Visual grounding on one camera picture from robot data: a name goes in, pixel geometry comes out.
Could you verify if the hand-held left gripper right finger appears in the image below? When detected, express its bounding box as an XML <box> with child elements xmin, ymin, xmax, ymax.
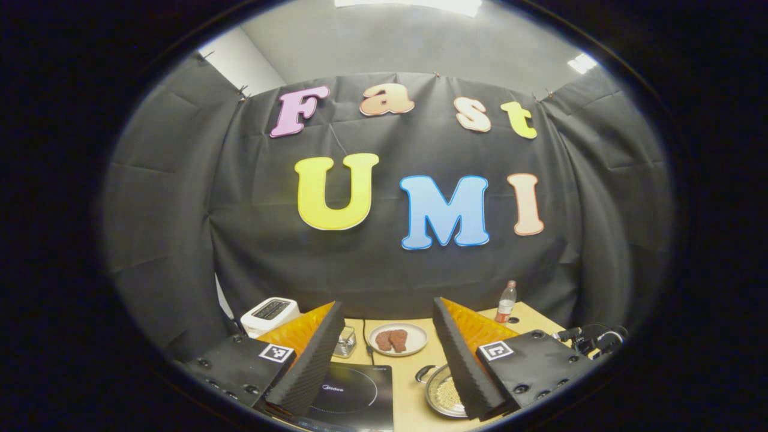
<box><xmin>432</xmin><ymin>297</ymin><xmax>595</xmax><ymax>421</ymax></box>

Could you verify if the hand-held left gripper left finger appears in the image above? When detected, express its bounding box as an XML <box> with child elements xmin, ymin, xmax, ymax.
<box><xmin>180</xmin><ymin>301</ymin><xmax>346</xmax><ymax>419</ymax></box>

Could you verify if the heap of yellow soybeans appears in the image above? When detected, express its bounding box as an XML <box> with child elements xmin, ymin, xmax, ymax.
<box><xmin>435</xmin><ymin>377</ymin><xmax>464</xmax><ymax>412</ymax></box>

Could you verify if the steel pot with black handles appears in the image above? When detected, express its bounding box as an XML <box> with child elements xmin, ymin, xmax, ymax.
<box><xmin>415</xmin><ymin>363</ymin><xmax>481</xmax><ymax>419</ymax></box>

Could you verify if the black induction cooktop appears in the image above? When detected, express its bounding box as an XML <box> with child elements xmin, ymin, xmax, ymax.
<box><xmin>294</xmin><ymin>362</ymin><xmax>394</xmax><ymax>432</ymax></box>

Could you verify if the round white plate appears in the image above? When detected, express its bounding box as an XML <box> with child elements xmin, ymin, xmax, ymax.
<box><xmin>368</xmin><ymin>323</ymin><xmax>428</xmax><ymax>357</ymax></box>

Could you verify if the white toaster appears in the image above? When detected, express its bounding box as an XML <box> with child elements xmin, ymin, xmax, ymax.
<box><xmin>240</xmin><ymin>297</ymin><xmax>301</xmax><ymax>338</ymax></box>

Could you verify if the clear plastic water bottle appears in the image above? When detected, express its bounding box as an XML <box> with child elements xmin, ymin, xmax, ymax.
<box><xmin>495</xmin><ymin>280</ymin><xmax>518</xmax><ymax>323</ymax></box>

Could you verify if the small ceiling light panel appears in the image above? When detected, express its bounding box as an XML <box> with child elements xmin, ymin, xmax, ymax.
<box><xmin>567</xmin><ymin>53</ymin><xmax>599</xmax><ymax>74</ymax></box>

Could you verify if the large ceiling light panel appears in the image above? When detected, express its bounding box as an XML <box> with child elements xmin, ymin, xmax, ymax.
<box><xmin>334</xmin><ymin>0</ymin><xmax>482</xmax><ymax>17</ymax></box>

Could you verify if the metal wire basket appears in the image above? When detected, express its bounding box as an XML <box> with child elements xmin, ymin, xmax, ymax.
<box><xmin>333</xmin><ymin>326</ymin><xmax>358</xmax><ymax>359</ymax></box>

